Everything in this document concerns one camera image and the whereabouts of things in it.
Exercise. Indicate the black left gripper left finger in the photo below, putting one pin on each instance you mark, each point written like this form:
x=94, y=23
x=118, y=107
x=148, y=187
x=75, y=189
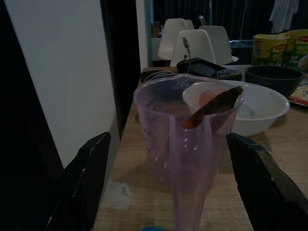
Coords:
x=81, y=183

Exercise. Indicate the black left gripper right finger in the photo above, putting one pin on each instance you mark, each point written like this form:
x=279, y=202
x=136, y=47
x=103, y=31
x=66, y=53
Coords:
x=269, y=192

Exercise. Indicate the purple translucent measuring jug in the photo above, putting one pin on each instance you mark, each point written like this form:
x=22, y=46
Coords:
x=156, y=120

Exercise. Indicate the orange carrot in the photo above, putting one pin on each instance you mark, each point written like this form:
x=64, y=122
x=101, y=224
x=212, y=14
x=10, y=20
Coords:
x=216, y=103

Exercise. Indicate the translucent tape patch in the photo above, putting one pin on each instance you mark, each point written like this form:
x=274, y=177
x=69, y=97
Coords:
x=118, y=195

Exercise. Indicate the wooden dining table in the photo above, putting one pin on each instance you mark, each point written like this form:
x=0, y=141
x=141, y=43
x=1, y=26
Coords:
x=127, y=168

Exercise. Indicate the white bowl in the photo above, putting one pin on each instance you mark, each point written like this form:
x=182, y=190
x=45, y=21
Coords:
x=264, y=113

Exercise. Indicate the patterned plate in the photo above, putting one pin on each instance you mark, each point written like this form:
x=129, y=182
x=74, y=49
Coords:
x=302, y=93

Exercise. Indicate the black bowl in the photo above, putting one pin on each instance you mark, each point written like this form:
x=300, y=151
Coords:
x=272, y=81

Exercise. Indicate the black handheld controller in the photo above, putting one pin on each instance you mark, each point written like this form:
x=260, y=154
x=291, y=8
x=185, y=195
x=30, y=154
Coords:
x=209, y=68

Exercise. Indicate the yellow noodle cup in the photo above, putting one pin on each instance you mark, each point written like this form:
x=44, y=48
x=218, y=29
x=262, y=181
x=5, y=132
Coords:
x=299, y=48
x=267, y=50

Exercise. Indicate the white shell chair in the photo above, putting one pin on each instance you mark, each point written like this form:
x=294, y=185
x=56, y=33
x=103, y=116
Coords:
x=221, y=41
x=192, y=45
x=170, y=36
x=190, y=24

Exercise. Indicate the white hanging shirt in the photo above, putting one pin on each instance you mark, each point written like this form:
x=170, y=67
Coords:
x=284, y=14

